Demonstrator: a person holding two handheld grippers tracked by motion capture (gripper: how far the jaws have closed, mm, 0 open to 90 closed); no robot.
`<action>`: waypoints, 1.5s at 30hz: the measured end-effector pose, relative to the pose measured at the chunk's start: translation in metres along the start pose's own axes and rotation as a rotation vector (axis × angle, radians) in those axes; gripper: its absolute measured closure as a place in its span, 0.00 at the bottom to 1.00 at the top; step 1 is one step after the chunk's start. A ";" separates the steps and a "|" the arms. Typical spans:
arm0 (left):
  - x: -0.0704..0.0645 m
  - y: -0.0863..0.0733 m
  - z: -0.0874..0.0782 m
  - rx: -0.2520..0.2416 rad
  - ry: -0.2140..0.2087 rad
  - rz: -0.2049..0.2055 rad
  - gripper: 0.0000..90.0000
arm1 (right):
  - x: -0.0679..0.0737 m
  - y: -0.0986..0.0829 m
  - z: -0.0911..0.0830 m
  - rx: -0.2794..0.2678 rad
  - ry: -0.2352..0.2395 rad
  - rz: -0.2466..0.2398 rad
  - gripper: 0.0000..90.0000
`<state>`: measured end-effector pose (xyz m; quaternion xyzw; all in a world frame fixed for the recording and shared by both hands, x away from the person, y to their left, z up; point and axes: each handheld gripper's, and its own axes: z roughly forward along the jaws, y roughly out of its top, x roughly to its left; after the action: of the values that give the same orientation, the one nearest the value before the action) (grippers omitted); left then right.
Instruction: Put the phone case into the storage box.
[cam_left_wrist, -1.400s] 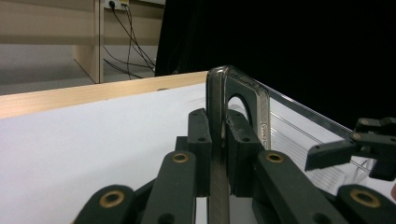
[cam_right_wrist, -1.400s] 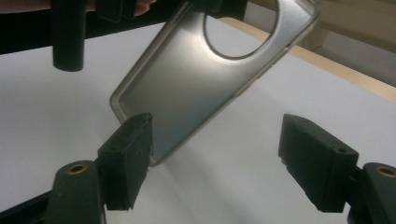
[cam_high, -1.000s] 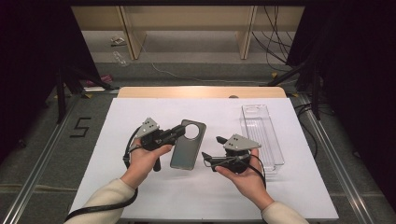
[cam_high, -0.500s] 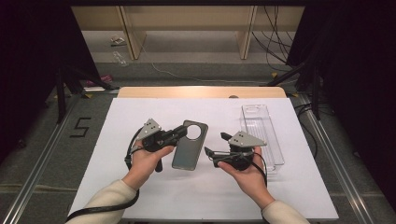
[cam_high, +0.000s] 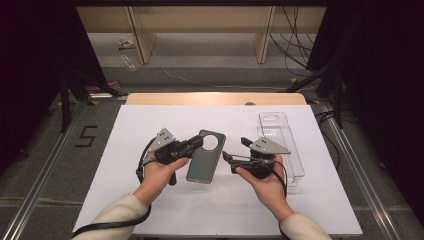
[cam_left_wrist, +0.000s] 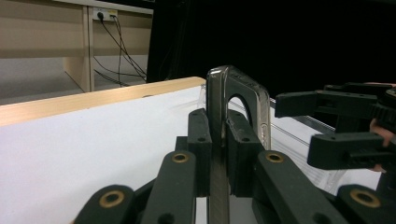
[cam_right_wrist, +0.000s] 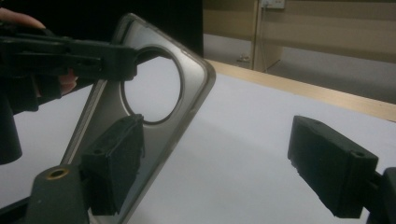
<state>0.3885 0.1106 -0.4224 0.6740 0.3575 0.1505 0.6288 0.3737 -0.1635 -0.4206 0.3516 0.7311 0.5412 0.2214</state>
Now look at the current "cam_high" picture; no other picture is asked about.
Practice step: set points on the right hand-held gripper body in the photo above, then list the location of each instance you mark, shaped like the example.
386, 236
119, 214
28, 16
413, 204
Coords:
266, 146

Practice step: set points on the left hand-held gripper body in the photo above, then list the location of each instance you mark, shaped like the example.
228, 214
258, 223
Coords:
163, 138

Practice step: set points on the grey phone case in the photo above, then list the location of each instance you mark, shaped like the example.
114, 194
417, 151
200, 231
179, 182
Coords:
203, 166

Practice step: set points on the clear plastic packaging tray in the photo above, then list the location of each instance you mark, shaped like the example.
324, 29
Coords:
293, 160

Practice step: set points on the person's left hand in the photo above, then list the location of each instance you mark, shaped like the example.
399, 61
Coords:
156, 176

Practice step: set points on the person's right hand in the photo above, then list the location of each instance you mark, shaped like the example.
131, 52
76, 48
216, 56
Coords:
266, 190

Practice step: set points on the white board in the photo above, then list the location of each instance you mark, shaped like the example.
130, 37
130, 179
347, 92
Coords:
216, 213

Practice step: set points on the pink object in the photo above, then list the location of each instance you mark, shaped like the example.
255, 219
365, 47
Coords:
111, 85

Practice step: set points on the black metal stand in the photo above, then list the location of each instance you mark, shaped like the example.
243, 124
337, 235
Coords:
65, 106
338, 110

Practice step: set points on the clear plastic piece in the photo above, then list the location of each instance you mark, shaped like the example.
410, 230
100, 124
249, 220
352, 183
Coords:
128, 63

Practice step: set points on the small crumpled paper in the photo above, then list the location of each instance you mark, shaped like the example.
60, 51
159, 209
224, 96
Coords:
126, 43

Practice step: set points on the wooden shelf unit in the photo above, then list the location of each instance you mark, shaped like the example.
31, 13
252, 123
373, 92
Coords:
200, 20

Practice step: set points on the dark curtain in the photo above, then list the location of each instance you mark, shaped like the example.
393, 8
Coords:
383, 66
26, 66

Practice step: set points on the metal floor rail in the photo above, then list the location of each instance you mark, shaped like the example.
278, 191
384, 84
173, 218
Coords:
356, 166
49, 166

